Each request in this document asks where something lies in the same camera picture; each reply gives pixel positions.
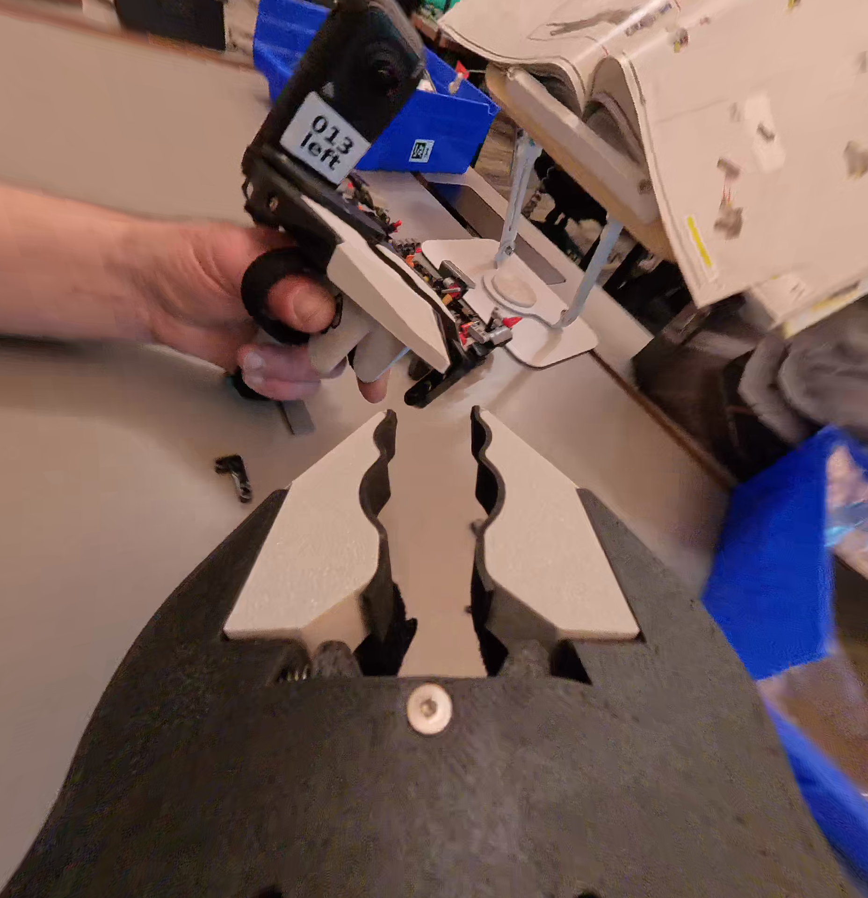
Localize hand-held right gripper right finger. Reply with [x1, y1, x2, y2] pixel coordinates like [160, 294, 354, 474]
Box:
[469, 405, 644, 643]

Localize labelled blue plastic bin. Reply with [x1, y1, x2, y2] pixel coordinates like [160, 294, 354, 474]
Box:
[253, 0, 500, 176]

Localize open instruction booklet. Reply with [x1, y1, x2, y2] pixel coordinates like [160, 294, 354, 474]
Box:
[437, 0, 868, 338]

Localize dark printed lego box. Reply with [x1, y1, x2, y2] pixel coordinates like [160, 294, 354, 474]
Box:
[634, 295, 868, 485]

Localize person's left hand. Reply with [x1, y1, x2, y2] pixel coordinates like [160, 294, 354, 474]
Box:
[122, 221, 393, 406]

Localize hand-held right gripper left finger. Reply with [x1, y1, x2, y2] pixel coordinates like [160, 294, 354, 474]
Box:
[222, 409, 400, 652]

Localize black case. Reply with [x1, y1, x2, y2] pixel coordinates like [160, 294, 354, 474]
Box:
[113, 0, 229, 52]

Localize partly built lego model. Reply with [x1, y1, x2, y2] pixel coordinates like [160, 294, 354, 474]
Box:
[343, 179, 522, 409]

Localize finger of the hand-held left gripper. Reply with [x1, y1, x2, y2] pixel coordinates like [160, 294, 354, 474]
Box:
[327, 240, 455, 374]
[297, 194, 478, 367]

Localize person's left forearm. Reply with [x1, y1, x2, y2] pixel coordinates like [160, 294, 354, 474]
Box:
[0, 179, 137, 345]

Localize clear plastic parts bags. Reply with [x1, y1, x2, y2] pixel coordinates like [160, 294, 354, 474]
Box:
[823, 442, 868, 583]

